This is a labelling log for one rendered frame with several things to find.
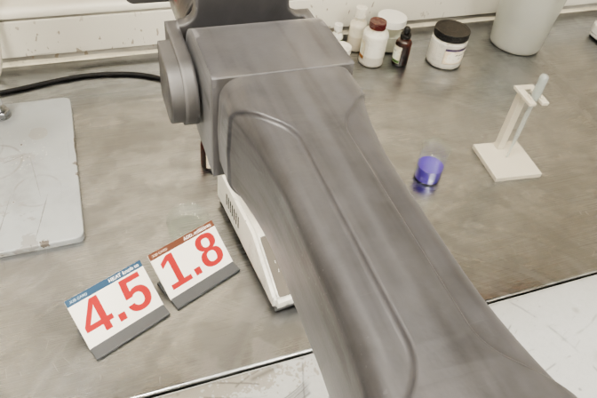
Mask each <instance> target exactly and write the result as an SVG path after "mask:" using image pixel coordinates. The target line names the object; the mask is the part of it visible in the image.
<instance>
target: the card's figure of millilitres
mask: <svg viewBox="0 0 597 398"><path fill-rule="evenodd" d="M227 259H229V257H228V255H227V253H226V251H225V249H224V247H223V245H222V243H221V241H220V239H219V238H218V236H217V234H216V232H215V230H214V228H213V227H211V228H209V229H207V230H205V231H204V232H202V233H201V234H199V235H197V236H195V237H193V238H191V239H190V240H188V241H186V242H184V243H182V244H181V245H179V246H177V247H176V248H174V249H172V250H170V251H168V252H166V253H164V254H163V255H162V256H160V257H158V258H156V259H154V260H153V261H154V263H155V266H156V268H157V270H158V272H159V273H160V275H161V277H162V278H163V281H164V283H165V285H166V287H167V288H168V290H169V292H170V294H172V293H173V292H174V291H176V290H178V289H179V288H181V287H183V286H184V285H186V284H188V283H190V282H192V281H193V280H194V279H195V278H197V277H199V276H200V275H203V274H204V273H206V272H208V271H209V270H211V269H212V268H214V267H215V266H217V265H219V264H220V263H222V262H224V261H225V260H227Z"/></svg>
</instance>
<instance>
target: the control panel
mask: <svg viewBox="0 0 597 398"><path fill-rule="evenodd" d="M260 240H261V243H262V246H263V249H264V252H265V254H266V257H267V262H268V265H269V267H270V271H271V274H272V276H273V279H274V282H275V287H276V289H277V292H278V295H279V297H284V296H287V295H290V292H289V289H288V286H287V284H286V282H285V280H284V277H283V273H282V271H281V268H280V267H279V264H278V262H277V259H276V257H275V255H274V253H273V250H272V248H271V246H270V244H269V242H268V240H267V238H266V236H262V237H260Z"/></svg>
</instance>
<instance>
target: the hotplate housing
mask: <svg viewBox="0 0 597 398"><path fill-rule="evenodd" d="M218 196H219V199H220V201H221V203H222V205H223V207H224V209H225V211H226V213H227V216H228V217H229V219H230V221H231V223H232V225H233V227H234V229H235V232H236V233H237V235H238V237H239V239H240V241H241V243H242V245H243V248H244V249H245V251H246V253H247V256H248V258H249V260H250V262H251V264H252V266H253V268H254V270H255V272H256V274H257V276H258V278H259V280H260V282H261V284H262V286H263V288H264V290H265V292H266V294H267V296H268V298H269V300H270V302H271V304H272V306H273V308H274V310H275V311H278V310H281V309H284V308H286V307H288V306H293V305H294V302H293V300H292V297H291V295H287V296H284V297H279V295H278V292H277V289H276V287H275V282H274V279H273V276H272V274H271V271H270V267H269V265H268V262H267V257H266V254H265V252H264V249H263V246H262V243H261V240H260V237H262V236H265V235H264V233H263V231H262V229H261V227H260V226H259V223H258V222H257V220H256V219H254V218H253V217H252V215H251V213H250V211H249V209H248V207H247V205H246V203H245V202H244V201H243V199H242V198H241V196H239V195H238V194H236V193H235V192H234V191H233V190H232V189H231V187H230V186H229V185H228V183H227V178H226V176H225V174H224V175H218Z"/></svg>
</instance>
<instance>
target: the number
mask: <svg viewBox="0 0 597 398"><path fill-rule="evenodd" d="M158 301H159V300H158V298H157V296H156V295H155V293H154V291H153V289H152V287H151V285H150V283H149V282H148V280H147V278H146V276H145V274H144V272H143V270H142V269H141V267H140V268H138V269H136V270H135V271H133V272H131V273H129V274H127V275H126V276H124V277H122V278H121V279H119V280H117V281H115V282H113V283H111V284H109V285H108V286H107V287H105V288H103V289H101V290H99V291H97V292H95V293H93V294H92V295H91V296H89V297H87V298H85V299H83V300H81V301H79V302H78V303H76V304H74V305H73V306H71V307H70V308H71V310H72V311H73V313H74V315H75V317H76V319H77V321H78V322H79V324H80V326H81V328H82V330H83V331H84V334H85V336H86V337H87V339H88V340H89V342H90V343H91V342H92V341H94V340H96V339H97V338H99V337H101V336H103V335H104V334H106V333H108V332H109V331H111V330H112V329H114V328H115V327H117V326H119V325H120V324H122V323H124V322H126V321H128V320H129V319H131V318H132V317H133V316H135V315H136V314H139V313H140V312H142V311H144V310H145V309H147V308H148V307H150V306H152V305H153V304H155V303H156V302H158Z"/></svg>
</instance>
